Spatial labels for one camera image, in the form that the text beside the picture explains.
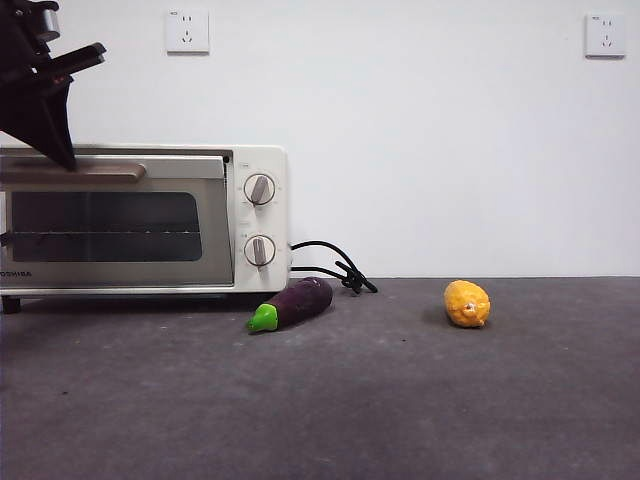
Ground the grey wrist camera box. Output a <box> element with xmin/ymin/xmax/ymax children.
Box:
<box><xmin>40</xmin><ymin>8</ymin><xmax>62</xmax><ymax>44</ymax></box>

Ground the black oven power cable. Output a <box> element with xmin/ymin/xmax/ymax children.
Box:
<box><xmin>289</xmin><ymin>240</ymin><xmax>379</xmax><ymax>295</ymax></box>

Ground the metal wire oven rack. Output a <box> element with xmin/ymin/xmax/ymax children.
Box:
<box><xmin>1</xmin><ymin>228</ymin><xmax>202</xmax><ymax>238</ymax></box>

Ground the beige round oven knob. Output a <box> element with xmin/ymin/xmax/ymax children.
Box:
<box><xmin>243</xmin><ymin>173</ymin><xmax>277</xmax><ymax>207</ymax></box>
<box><xmin>243</xmin><ymin>234</ymin><xmax>277</xmax><ymax>269</ymax></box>

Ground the white wall socket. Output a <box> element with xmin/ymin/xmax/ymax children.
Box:
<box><xmin>166</xmin><ymin>8</ymin><xmax>210</xmax><ymax>55</ymax></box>
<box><xmin>585</xmin><ymin>13</ymin><xmax>627</xmax><ymax>59</ymax></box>

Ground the cream white toaster oven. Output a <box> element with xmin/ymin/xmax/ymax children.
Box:
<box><xmin>0</xmin><ymin>144</ymin><xmax>290</xmax><ymax>315</ymax></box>

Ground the glass oven door with handle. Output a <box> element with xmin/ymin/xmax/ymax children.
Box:
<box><xmin>0</xmin><ymin>153</ymin><xmax>236</xmax><ymax>291</ymax></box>

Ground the purple toy eggplant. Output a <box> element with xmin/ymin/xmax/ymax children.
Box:
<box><xmin>245</xmin><ymin>276</ymin><xmax>334</xmax><ymax>335</ymax></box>

